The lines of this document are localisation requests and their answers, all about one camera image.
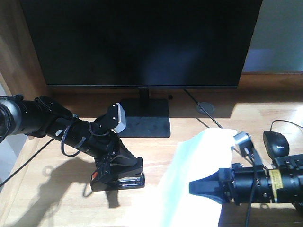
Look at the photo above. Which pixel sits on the grey desk cable grommet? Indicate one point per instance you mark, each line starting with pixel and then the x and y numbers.
pixel 200 107

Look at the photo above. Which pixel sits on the white paper sheet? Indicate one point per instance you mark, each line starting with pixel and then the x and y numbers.
pixel 170 204

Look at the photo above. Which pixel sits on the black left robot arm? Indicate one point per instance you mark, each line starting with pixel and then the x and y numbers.
pixel 44 116

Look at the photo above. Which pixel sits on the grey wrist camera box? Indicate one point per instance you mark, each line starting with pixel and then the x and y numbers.
pixel 114 119

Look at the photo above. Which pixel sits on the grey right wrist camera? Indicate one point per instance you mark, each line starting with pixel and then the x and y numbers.
pixel 243 141

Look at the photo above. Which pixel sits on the black monitor with stand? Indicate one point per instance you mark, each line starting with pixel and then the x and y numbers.
pixel 142 44

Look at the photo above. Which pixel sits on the wooden desk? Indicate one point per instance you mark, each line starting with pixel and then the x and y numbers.
pixel 53 190

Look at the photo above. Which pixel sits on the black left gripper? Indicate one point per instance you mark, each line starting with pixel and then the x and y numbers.
pixel 108 151

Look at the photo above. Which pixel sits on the black computer mouse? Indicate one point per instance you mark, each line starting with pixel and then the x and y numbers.
pixel 276 144

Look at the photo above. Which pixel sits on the black stapler with orange tab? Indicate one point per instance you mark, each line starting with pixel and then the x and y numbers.
pixel 126 178

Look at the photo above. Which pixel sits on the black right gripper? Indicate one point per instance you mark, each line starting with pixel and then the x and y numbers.
pixel 223 178

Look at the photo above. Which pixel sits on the black keyboard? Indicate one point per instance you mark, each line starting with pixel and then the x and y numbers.
pixel 289 162

